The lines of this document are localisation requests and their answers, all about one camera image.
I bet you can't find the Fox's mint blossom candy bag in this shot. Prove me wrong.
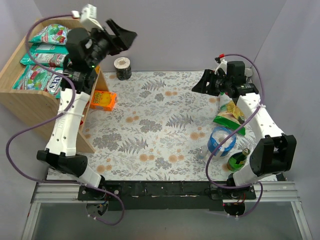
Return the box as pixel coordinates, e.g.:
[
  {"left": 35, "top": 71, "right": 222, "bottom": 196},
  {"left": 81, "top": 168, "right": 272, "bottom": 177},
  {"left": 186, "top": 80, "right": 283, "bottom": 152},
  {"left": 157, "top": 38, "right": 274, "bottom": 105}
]
[{"left": 28, "top": 23, "right": 69, "bottom": 46}]

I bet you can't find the small orange candy bag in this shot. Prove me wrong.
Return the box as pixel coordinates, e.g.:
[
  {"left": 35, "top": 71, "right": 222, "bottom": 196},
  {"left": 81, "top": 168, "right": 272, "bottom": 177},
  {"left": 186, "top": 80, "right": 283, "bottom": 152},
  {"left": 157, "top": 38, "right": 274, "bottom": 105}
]
[{"left": 89, "top": 90, "right": 117, "bottom": 112}]

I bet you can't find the teal Fox's bag back side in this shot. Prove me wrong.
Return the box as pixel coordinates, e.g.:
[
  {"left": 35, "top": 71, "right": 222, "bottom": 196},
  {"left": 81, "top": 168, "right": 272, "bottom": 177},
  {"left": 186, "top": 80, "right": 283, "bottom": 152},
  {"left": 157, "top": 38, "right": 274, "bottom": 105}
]
[{"left": 29, "top": 43, "right": 69, "bottom": 68}]

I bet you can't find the teal fox's bag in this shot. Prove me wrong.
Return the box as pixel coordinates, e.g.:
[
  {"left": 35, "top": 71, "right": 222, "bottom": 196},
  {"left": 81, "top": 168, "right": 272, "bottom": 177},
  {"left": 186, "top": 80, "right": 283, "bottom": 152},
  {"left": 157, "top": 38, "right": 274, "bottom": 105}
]
[
  {"left": 12, "top": 65, "right": 62, "bottom": 99},
  {"left": 29, "top": 43, "right": 69, "bottom": 68}
]

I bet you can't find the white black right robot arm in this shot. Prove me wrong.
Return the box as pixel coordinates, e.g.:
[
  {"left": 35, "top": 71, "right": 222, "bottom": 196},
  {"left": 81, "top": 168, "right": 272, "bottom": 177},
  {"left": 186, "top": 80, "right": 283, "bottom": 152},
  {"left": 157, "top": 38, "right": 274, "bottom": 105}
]
[{"left": 192, "top": 60, "right": 297, "bottom": 189}]

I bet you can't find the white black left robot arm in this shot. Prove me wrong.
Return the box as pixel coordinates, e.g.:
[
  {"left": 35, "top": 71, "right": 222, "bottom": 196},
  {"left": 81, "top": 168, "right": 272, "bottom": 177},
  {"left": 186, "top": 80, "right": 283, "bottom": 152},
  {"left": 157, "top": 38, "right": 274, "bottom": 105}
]
[{"left": 36, "top": 19, "right": 137, "bottom": 188}]

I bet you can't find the wooden shelf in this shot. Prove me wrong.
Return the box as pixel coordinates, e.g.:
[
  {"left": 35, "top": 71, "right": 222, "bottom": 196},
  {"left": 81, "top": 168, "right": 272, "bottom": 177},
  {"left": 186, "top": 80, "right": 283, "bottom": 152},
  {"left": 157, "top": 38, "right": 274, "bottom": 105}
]
[{"left": 0, "top": 17, "right": 109, "bottom": 153}]

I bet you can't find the dark tape roll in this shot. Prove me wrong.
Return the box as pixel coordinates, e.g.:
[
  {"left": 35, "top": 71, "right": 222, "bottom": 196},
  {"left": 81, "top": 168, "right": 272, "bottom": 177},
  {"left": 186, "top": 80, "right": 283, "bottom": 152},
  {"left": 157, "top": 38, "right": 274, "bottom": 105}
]
[{"left": 113, "top": 57, "right": 132, "bottom": 81}]

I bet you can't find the green white Chuba chips bag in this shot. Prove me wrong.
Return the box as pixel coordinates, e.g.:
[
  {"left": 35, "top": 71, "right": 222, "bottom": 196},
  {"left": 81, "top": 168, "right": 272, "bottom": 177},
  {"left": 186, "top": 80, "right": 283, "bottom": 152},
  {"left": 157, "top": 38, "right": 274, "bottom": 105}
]
[{"left": 213, "top": 93, "right": 246, "bottom": 131}]

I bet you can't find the tin can orange label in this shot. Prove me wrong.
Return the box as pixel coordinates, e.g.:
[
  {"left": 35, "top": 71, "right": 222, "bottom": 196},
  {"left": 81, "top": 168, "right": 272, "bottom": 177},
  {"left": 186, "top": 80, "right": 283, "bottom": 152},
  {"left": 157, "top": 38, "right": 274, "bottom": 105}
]
[{"left": 244, "top": 67, "right": 253, "bottom": 78}]

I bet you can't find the floral patterned table mat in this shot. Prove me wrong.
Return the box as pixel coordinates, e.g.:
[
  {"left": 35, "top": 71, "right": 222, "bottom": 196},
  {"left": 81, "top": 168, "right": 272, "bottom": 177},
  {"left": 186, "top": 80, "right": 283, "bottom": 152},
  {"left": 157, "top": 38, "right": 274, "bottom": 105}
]
[{"left": 46, "top": 70, "right": 278, "bottom": 182}]

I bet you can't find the small clear plastic bottle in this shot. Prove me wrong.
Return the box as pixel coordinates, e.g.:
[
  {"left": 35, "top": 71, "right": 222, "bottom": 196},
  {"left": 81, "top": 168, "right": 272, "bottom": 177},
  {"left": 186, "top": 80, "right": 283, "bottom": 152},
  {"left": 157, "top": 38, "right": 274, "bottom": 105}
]
[{"left": 197, "top": 145, "right": 209, "bottom": 160}]

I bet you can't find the green glass bottle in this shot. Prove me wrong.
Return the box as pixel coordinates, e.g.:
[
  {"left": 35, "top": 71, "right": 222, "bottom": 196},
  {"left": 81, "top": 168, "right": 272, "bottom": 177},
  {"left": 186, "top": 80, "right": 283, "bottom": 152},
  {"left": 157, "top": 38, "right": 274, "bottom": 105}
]
[{"left": 226, "top": 148, "right": 251, "bottom": 172}]

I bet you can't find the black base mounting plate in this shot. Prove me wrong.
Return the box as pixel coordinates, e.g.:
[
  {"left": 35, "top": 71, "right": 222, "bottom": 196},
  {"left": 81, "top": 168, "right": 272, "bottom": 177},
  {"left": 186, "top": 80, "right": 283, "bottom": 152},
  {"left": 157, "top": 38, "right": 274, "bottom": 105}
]
[{"left": 77, "top": 180, "right": 256, "bottom": 211}]

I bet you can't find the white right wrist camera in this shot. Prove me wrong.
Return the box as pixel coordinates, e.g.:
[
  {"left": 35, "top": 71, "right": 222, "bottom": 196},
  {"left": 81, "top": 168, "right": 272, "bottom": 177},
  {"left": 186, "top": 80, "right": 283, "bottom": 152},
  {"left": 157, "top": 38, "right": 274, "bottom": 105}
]
[{"left": 214, "top": 54, "right": 228, "bottom": 75}]

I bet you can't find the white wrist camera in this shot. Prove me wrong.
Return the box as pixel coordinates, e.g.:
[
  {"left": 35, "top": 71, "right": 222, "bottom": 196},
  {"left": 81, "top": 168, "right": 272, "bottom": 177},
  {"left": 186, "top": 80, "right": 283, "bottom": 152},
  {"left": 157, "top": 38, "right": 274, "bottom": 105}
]
[
  {"left": 71, "top": 4, "right": 103, "bottom": 32},
  {"left": 214, "top": 54, "right": 228, "bottom": 75}
]

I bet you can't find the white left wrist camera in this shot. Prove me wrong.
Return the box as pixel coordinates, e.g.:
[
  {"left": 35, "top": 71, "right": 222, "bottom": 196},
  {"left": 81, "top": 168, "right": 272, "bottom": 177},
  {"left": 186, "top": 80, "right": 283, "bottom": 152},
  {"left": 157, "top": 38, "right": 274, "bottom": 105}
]
[{"left": 71, "top": 4, "right": 103, "bottom": 32}]

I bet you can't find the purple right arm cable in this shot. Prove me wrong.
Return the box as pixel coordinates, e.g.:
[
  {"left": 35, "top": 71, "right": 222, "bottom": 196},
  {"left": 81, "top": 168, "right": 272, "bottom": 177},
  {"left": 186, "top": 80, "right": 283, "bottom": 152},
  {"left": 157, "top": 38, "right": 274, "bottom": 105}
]
[{"left": 204, "top": 53, "right": 265, "bottom": 218}]

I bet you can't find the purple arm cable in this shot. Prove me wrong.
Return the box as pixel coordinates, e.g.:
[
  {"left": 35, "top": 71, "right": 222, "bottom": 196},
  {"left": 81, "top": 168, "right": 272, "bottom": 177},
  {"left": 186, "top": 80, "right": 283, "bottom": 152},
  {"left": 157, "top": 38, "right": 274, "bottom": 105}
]
[
  {"left": 5, "top": 13, "right": 126, "bottom": 225},
  {"left": 204, "top": 53, "right": 265, "bottom": 218}
]

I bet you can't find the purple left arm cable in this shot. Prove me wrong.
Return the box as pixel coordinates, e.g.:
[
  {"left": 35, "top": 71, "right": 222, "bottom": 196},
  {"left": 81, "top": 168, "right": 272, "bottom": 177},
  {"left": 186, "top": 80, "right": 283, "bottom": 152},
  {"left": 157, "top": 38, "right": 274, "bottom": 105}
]
[{"left": 5, "top": 13, "right": 126, "bottom": 225}]

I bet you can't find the aluminium frame rail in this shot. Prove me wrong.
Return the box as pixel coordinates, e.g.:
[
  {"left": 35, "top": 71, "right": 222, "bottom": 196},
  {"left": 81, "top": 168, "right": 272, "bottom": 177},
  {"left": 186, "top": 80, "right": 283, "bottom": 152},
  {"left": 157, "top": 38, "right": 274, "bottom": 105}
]
[{"left": 22, "top": 181, "right": 315, "bottom": 240}]

